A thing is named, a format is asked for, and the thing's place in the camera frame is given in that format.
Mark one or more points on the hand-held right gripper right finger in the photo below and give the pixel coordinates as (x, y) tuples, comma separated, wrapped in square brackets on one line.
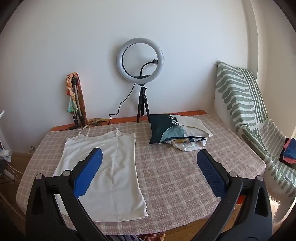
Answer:
[(210, 171)]

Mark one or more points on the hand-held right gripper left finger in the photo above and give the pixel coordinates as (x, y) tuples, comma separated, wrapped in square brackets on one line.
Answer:
[(89, 171)]

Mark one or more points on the white camisole top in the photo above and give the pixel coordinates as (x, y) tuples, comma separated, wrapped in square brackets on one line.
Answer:
[(122, 173)]

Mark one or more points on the pile of coloured clothes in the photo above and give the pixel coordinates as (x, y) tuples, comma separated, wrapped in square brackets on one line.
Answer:
[(289, 150)]

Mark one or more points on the white crumpled cloth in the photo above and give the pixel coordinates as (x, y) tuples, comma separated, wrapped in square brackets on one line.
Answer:
[(187, 146)]

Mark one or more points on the beige checked tablecloth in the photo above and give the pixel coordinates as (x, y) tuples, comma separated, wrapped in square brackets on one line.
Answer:
[(173, 173)]

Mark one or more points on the cream folded cloth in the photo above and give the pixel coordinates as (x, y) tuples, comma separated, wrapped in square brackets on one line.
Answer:
[(194, 125)]

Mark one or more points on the dark teal patterned cloth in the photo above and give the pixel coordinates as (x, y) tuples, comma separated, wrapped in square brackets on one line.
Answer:
[(159, 129)]

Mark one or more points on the brown narrow board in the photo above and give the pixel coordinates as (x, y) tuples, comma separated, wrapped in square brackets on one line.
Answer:
[(82, 102)]

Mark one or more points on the silver folded tripod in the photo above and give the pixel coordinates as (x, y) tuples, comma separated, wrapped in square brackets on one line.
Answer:
[(77, 99)]

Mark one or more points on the striped clothing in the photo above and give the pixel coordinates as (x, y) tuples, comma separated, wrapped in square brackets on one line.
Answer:
[(129, 238)]

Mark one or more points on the green striped white cover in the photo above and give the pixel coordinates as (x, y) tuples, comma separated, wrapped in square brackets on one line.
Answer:
[(233, 92)]

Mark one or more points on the colourful scarf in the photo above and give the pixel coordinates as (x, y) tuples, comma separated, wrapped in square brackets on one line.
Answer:
[(69, 89)]

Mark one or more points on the black tabletop tripod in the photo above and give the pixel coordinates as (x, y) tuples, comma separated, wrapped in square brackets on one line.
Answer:
[(141, 102)]

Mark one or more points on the black gooseneck phone holder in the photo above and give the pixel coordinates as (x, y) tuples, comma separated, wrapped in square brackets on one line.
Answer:
[(143, 66)]

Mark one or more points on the white frame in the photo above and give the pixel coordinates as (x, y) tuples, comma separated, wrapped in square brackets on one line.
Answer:
[(1, 129)]

